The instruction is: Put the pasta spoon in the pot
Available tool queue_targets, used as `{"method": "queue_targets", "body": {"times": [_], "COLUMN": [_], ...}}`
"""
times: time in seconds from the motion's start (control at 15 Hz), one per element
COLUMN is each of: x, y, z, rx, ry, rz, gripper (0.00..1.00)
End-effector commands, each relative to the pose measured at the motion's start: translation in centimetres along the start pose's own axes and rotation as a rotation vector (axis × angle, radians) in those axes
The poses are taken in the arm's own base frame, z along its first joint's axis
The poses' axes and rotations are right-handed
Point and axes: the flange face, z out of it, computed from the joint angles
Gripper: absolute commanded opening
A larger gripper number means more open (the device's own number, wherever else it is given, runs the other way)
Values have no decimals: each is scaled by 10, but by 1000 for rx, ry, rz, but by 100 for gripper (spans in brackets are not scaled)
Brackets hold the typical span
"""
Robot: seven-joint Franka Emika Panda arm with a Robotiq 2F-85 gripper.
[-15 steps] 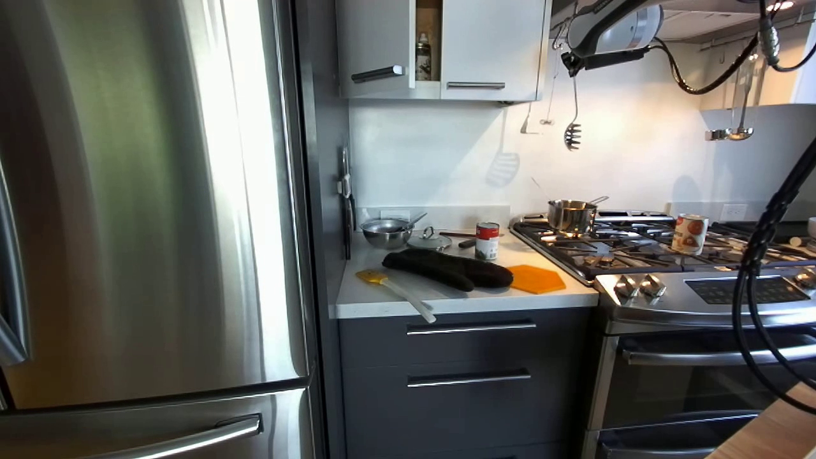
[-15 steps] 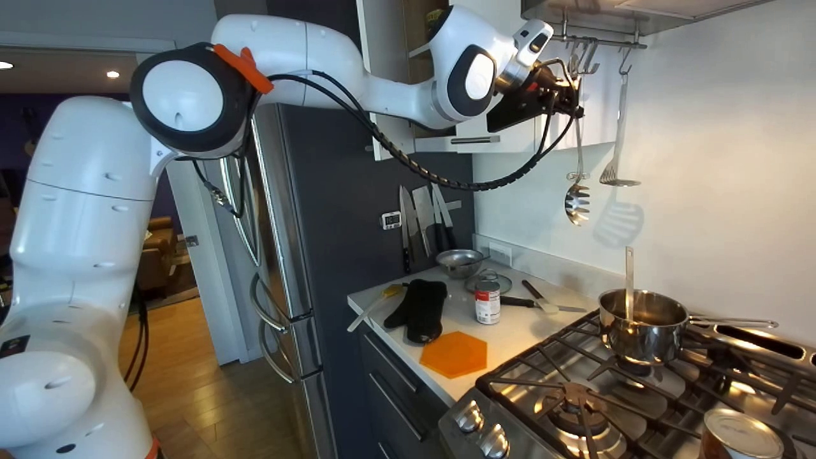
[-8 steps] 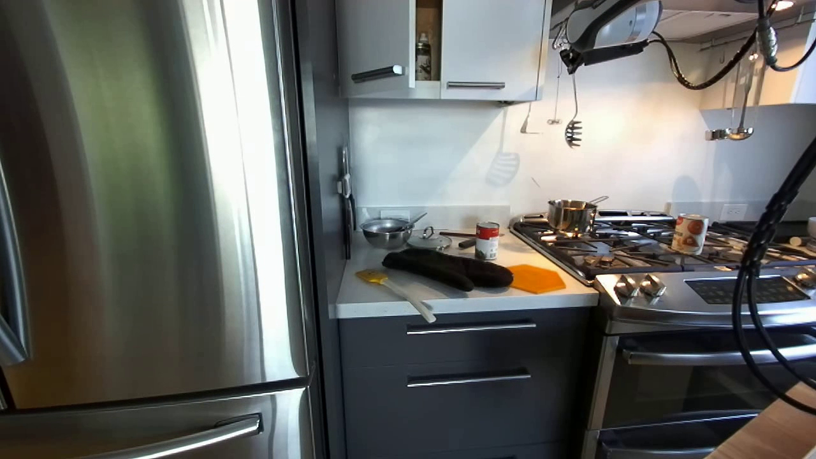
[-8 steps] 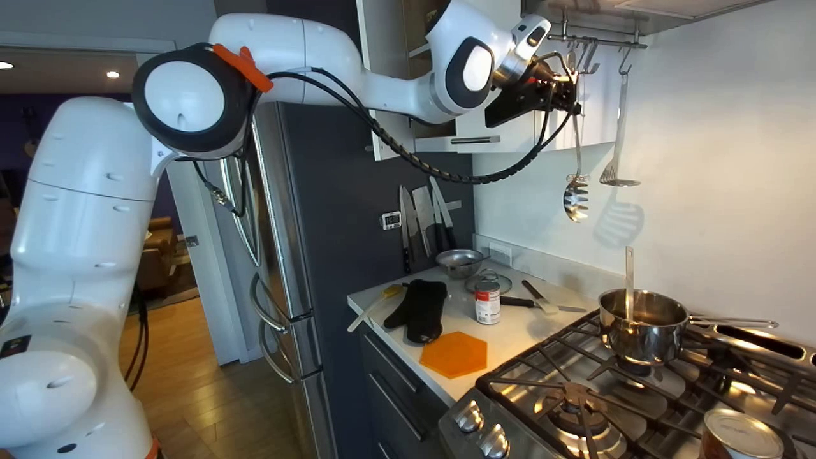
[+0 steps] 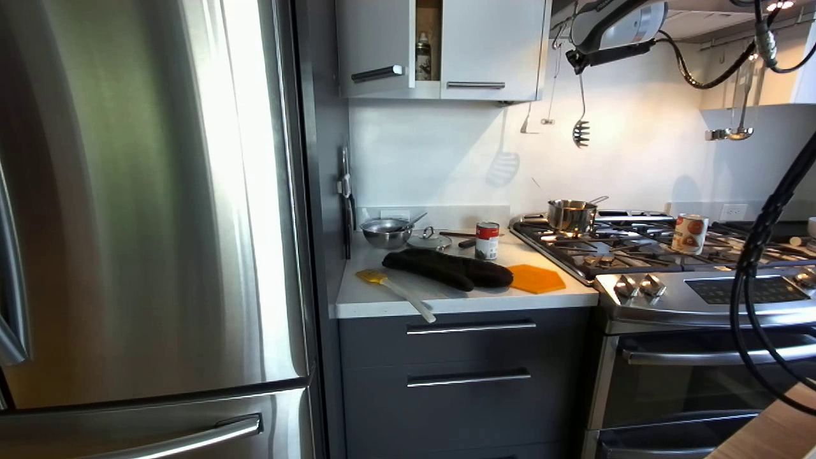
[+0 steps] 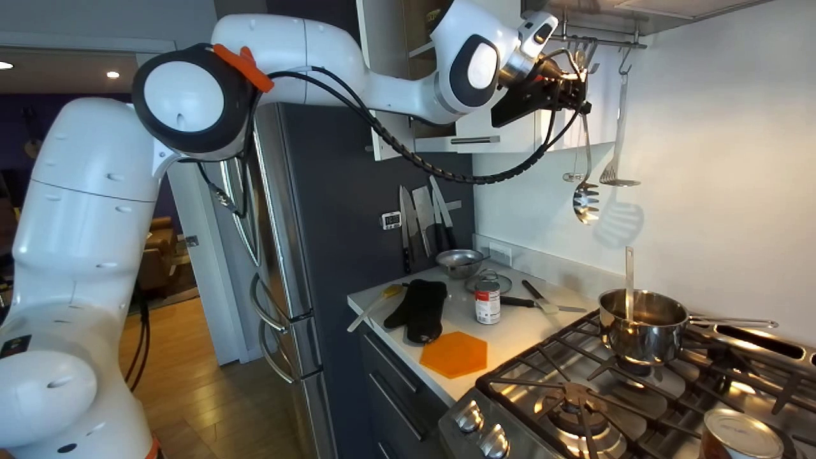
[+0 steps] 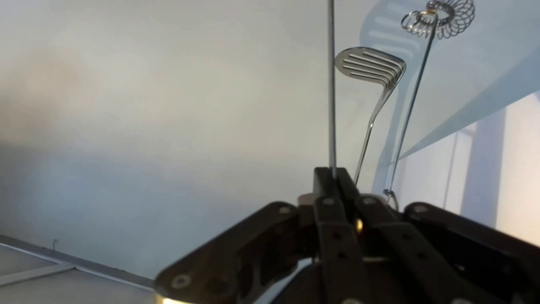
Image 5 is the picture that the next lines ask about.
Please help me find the steel ladle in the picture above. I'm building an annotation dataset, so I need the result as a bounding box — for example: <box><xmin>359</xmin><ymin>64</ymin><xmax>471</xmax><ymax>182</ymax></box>
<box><xmin>709</xmin><ymin>80</ymin><xmax>760</xmax><ymax>145</ymax></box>

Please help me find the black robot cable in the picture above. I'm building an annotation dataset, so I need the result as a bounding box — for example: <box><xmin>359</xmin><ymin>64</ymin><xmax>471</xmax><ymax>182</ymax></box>
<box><xmin>659</xmin><ymin>0</ymin><xmax>816</xmax><ymax>419</ymax></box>

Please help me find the range hood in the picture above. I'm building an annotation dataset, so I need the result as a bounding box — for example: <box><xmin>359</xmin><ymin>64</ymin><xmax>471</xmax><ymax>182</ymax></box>
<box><xmin>672</xmin><ymin>0</ymin><xmax>816</xmax><ymax>112</ymax></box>

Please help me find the grey lower drawer cabinet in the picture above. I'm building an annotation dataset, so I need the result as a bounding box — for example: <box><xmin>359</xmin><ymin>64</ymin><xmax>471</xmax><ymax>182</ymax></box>
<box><xmin>336</xmin><ymin>305</ymin><xmax>598</xmax><ymax>459</ymax></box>

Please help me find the steel oven door handle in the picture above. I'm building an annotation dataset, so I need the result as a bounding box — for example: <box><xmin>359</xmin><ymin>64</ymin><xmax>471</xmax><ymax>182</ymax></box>
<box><xmin>623</xmin><ymin>340</ymin><xmax>816</xmax><ymax>369</ymax></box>

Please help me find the white patterned mug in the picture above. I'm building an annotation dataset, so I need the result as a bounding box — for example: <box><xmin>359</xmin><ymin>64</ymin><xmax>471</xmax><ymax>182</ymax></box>
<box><xmin>672</xmin><ymin>211</ymin><xmax>712</xmax><ymax>258</ymax></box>

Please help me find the steel pasta spoon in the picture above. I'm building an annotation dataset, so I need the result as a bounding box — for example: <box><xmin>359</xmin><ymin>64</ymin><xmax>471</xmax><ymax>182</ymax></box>
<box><xmin>571</xmin><ymin>75</ymin><xmax>594</xmax><ymax>151</ymax></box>

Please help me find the red and white can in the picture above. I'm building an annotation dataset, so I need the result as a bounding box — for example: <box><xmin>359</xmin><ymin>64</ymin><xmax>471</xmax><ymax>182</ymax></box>
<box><xmin>471</xmin><ymin>219</ymin><xmax>502</xmax><ymax>263</ymax></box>

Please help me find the steel mixing bowl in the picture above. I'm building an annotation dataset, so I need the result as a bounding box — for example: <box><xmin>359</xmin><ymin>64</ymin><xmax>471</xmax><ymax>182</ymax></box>
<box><xmin>359</xmin><ymin>211</ymin><xmax>429</xmax><ymax>253</ymax></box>

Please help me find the steel saucepan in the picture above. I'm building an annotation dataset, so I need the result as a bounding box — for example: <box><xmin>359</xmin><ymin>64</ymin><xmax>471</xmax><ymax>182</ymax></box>
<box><xmin>547</xmin><ymin>196</ymin><xmax>612</xmax><ymax>240</ymax></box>

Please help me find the black knife rack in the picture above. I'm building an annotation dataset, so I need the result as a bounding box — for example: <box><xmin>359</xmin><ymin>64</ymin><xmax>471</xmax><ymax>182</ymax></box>
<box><xmin>334</xmin><ymin>145</ymin><xmax>359</xmax><ymax>263</ymax></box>

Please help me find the steel cabinet door handle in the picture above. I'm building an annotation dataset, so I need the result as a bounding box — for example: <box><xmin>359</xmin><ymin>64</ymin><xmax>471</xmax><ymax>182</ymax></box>
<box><xmin>445</xmin><ymin>80</ymin><xmax>507</xmax><ymax>91</ymax></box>
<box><xmin>350</xmin><ymin>64</ymin><xmax>409</xmax><ymax>86</ymax></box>

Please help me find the small dark bottle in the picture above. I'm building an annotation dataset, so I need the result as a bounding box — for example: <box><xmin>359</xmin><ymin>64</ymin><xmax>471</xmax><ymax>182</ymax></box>
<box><xmin>415</xmin><ymin>30</ymin><xmax>434</xmax><ymax>83</ymax></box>

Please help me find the white upper wall cabinet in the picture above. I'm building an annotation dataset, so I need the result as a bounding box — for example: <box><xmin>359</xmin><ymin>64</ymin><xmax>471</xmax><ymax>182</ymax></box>
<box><xmin>334</xmin><ymin>0</ymin><xmax>551</xmax><ymax>106</ymax></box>

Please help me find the steel fridge drawer handle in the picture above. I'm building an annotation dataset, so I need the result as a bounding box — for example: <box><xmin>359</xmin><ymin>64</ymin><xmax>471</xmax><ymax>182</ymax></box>
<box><xmin>107</xmin><ymin>414</ymin><xmax>265</xmax><ymax>459</ymax></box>

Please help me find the black oven mitt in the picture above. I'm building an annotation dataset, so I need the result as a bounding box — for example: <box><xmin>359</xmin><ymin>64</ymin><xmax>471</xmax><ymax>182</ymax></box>
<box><xmin>380</xmin><ymin>247</ymin><xmax>515</xmax><ymax>293</ymax></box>

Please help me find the steel fridge door handle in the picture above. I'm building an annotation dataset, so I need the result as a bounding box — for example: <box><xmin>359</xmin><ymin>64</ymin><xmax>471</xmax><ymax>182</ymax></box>
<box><xmin>0</xmin><ymin>157</ymin><xmax>33</xmax><ymax>369</ymax></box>

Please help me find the stainless gas stove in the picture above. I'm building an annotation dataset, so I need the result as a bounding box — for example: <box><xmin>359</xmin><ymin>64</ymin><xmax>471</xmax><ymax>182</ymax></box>
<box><xmin>507</xmin><ymin>211</ymin><xmax>816</xmax><ymax>459</ymax></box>

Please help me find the wooden board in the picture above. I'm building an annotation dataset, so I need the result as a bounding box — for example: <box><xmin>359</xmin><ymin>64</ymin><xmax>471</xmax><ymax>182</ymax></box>
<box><xmin>706</xmin><ymin>381</ymin><xmax>816</xmax><ymax>459</ymax></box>

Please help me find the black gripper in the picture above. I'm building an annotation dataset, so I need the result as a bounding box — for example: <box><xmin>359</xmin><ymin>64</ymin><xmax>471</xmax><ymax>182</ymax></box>
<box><xmin>565</xmin><ymin>45</ymin><xmax>598</xmax><ymax>77</ymax></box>

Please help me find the white slotted spatula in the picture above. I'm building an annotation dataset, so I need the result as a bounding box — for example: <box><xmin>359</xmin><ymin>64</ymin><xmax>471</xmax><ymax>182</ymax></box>
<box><xmin>485</xmin><ymin>106</ymin><xmax>522</xmax><ymax>188</ymax></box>

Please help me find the orange hexagonal trivet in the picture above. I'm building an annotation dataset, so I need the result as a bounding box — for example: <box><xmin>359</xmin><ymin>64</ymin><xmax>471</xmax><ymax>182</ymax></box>
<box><xmin>506</xmin><ymin>263</ymin><xmax>570</xmax><ymax>298</ymax></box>

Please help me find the stainless steel fridge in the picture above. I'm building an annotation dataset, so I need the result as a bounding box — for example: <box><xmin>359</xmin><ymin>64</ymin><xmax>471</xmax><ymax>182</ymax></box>
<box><xmin>0</xmin><ymin>0</ymin><xmax>322</xmax><ymax>459</ymax></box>

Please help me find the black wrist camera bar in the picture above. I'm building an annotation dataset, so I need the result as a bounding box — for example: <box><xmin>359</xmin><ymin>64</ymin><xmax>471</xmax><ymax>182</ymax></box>
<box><xmin>587</xmin><ymin>39</ymin><xmax>660</xmax><ymax>69</ymax></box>

